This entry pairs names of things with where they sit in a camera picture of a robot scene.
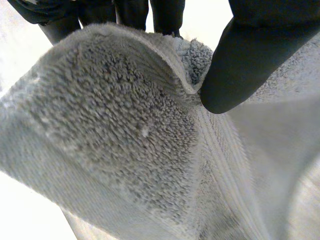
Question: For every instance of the grey towel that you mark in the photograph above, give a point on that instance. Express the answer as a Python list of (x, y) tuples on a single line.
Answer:
[(120, 125)]

